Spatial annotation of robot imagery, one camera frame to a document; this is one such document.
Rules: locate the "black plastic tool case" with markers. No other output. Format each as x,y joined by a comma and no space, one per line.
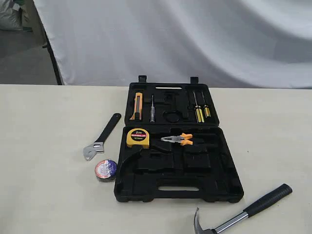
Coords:
204,170

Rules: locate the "adjustable wrench black handle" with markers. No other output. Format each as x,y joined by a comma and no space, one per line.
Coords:
97,147

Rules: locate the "black electrical tape roll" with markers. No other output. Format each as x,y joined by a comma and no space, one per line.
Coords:
106,170

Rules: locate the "claw hammer black grip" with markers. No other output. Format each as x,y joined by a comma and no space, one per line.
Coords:
261,204

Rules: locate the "clear test pen screwdriver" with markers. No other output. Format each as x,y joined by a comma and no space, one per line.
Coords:
152,110

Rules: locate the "yellow tape measure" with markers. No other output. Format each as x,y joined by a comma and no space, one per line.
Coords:
138,136

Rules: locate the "orange utility knife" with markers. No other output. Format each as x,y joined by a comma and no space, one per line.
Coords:
137,114

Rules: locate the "long yellow black screwdriver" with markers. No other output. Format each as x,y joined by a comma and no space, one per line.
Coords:
198,111

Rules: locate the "short yellow black screwdriver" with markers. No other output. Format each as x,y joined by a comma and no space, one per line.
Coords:
205,107

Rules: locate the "white backdrop cloth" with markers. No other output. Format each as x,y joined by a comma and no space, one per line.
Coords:
226,43

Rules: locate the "black backdrop stand pole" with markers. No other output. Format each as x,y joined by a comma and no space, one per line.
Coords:
47,45

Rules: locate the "white sack in background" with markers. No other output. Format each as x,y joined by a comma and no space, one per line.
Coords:
10,19

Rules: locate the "orange handled pliers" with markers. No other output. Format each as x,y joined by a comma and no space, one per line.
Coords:
183,139

